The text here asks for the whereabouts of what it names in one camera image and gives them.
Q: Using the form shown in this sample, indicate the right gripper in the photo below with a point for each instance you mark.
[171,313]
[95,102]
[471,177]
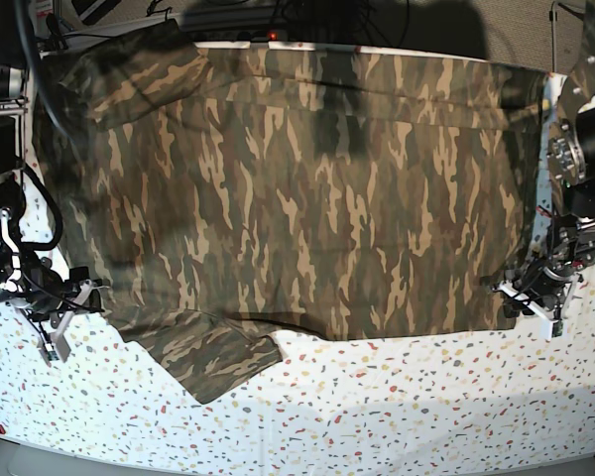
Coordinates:
[44,296]

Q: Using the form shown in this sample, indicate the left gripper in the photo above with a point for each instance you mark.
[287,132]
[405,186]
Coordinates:
[538,290]

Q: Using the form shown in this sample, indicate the camouflage T-shirt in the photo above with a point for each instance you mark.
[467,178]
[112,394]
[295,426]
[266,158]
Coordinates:
[226,194]

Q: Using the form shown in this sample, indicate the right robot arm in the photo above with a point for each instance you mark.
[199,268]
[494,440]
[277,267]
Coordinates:
[15,173]

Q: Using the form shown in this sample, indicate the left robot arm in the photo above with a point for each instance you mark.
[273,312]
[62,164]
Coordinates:
[570,157]

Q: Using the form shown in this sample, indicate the terrazzo pattern table cloth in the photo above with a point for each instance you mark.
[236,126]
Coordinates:
[448,403]

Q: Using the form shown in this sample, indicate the power strip with red light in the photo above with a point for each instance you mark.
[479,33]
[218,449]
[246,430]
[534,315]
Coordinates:
[262,35]

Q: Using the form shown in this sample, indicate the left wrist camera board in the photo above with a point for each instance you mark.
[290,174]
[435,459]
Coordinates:
[552,329]

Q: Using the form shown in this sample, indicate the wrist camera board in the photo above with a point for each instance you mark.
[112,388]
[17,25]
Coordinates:
[552,329]
[49,353]

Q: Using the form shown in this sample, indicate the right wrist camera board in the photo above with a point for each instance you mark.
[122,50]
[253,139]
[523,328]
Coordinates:
[49,353]

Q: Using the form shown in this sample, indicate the metal stand frame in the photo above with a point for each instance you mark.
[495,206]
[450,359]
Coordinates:
[566,23]

